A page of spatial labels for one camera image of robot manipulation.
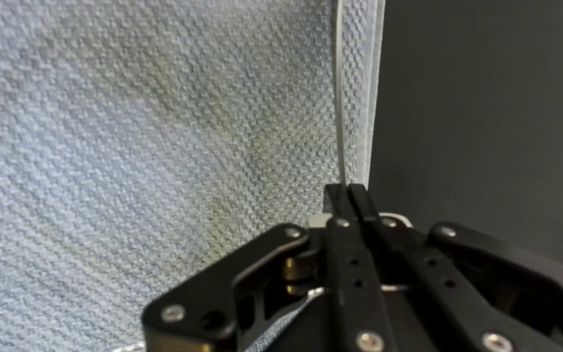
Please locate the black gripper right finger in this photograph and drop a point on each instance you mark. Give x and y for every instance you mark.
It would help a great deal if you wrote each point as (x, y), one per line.
(464, 295)

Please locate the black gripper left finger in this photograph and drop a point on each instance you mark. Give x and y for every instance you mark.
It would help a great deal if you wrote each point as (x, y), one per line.
(353, 295)

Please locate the steel fork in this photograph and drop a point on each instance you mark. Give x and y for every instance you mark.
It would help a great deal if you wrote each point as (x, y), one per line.
(341, 99)

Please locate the blue folded towel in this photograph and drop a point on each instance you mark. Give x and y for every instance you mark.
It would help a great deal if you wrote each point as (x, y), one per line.
(132, 130)

